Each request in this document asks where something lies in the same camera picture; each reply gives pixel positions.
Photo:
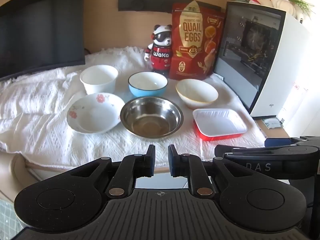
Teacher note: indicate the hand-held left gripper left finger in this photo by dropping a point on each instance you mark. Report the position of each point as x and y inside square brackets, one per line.
[150, 160]

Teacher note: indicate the stainless steel bowl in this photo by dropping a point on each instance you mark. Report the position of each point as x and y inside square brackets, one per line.
[150, 117]

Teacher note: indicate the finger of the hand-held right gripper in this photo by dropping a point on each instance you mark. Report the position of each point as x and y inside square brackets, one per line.
[252, 153]

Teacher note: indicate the red and white rectangular tray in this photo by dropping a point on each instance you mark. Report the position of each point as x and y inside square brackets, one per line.
[217, 121]

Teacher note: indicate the white textured cloth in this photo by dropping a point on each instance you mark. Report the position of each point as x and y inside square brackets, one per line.
[37, 100]

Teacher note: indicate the white deep bowl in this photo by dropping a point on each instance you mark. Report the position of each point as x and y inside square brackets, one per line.
[98, 85]

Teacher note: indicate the panda figurine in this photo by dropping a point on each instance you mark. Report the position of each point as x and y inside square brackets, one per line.
[160, 57]

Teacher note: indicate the white floral bowl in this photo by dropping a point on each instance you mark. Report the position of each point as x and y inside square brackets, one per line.
[92, 115]

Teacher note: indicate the red snack bag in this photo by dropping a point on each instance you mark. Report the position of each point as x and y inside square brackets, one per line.
[190, 40]

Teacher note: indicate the cream bowl with gold rim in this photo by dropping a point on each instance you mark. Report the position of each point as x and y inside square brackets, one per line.
[195, 93]

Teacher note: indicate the black monitor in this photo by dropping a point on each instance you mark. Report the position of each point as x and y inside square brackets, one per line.
[37, 35]

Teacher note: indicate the white computer case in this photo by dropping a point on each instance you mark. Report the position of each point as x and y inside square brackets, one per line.
[250, 55]

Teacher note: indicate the black wall strip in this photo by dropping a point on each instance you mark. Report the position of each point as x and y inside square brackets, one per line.
[150, 3]

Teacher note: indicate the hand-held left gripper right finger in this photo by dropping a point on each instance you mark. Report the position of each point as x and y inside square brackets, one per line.
[173, 160]

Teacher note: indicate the white decorative pumpkin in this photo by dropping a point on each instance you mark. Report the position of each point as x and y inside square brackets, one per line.
[285, 6]
[261, 1]

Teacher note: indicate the blue bowl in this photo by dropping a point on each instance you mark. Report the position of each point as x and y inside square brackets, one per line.
[147, 92]

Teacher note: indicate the small white packet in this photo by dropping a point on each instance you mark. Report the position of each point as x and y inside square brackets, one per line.
[272, 123]

